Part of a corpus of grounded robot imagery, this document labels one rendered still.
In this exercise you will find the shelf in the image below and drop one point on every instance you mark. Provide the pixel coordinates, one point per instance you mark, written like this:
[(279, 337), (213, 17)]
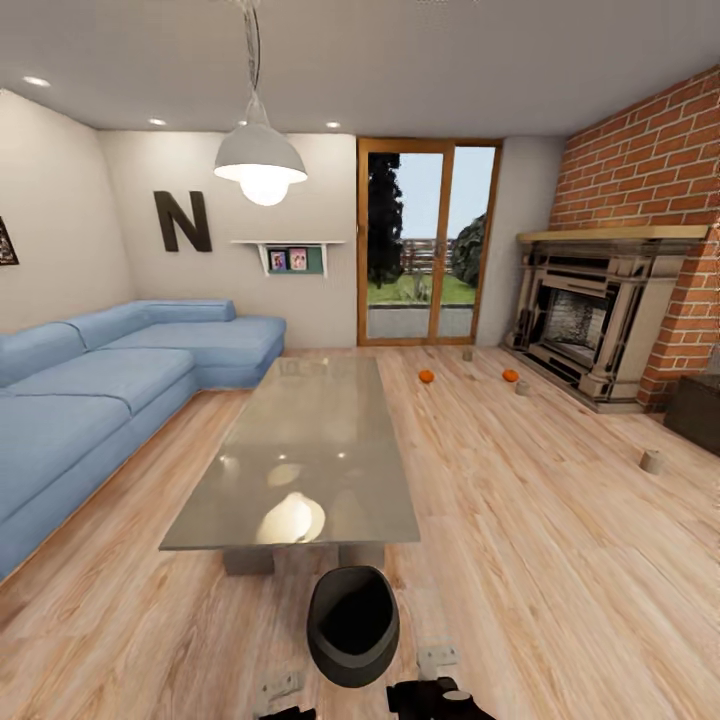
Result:
[(317, 256)]

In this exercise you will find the decorative sign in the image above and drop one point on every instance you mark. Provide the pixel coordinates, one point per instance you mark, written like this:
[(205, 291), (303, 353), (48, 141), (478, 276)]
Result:
[(168, 208)]

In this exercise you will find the wood fireplace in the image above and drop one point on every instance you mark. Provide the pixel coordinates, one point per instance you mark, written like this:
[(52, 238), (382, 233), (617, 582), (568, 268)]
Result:
[(589, 314)]

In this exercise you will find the cabinet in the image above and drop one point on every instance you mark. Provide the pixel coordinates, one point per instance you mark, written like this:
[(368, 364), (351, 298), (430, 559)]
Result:
[(694, 409)]

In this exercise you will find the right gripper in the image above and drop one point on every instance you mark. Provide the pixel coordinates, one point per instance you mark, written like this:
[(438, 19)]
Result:
[(408, 698)]

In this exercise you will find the coffee table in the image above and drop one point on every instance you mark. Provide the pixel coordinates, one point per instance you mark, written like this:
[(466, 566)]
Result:
[(312, 460)]

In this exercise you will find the cauldron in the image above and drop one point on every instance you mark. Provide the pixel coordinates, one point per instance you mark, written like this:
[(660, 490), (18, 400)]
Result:
[(353, 626)]

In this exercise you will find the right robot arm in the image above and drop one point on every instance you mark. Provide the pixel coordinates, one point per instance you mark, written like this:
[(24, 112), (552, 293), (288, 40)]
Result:
[(432, 697)]

